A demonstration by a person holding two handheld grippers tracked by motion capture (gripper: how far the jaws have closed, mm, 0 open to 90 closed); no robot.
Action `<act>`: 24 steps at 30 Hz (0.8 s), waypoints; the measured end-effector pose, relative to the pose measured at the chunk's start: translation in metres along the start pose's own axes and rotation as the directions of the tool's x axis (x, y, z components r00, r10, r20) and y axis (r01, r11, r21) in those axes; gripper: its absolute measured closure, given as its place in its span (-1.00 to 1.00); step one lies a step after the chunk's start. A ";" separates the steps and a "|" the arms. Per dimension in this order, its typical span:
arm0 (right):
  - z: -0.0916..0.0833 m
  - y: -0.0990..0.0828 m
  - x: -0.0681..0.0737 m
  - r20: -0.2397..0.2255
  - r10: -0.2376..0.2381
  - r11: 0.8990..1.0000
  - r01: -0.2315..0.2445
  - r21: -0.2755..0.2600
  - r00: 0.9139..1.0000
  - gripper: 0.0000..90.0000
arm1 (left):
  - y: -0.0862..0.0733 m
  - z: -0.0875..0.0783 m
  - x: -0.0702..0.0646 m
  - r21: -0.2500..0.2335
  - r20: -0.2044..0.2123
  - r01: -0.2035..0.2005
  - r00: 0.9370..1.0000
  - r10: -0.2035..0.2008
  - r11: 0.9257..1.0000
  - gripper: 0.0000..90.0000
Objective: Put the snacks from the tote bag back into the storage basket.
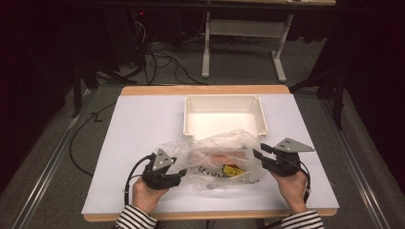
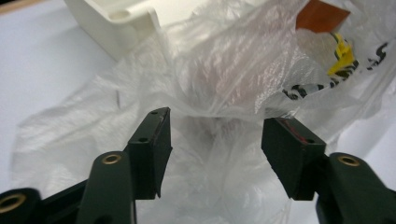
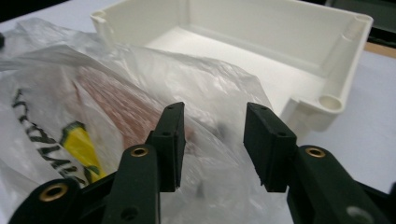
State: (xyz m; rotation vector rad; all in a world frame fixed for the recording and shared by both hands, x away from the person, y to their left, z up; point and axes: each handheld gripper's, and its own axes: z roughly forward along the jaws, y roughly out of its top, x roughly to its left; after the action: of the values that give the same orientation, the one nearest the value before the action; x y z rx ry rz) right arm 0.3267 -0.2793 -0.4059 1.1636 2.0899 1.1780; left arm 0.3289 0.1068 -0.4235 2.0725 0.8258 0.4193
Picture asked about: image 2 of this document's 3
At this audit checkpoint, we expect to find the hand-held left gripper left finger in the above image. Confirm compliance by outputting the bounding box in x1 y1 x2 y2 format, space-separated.
125 106 174 201

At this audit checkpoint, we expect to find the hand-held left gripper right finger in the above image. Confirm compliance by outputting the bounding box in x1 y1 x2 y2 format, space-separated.
261 117 328 202

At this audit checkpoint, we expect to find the clear plastic bag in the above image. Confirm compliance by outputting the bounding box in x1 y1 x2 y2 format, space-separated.
11 0 396 224

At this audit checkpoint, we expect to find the yellow packet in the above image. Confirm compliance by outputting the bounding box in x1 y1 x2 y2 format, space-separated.
326 32 360 77

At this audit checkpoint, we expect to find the white plastic bin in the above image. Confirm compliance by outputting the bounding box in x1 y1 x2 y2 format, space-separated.
63 0 206 63

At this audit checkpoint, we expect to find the red-brown long box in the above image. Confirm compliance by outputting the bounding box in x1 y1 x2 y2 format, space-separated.
295 0 352 35

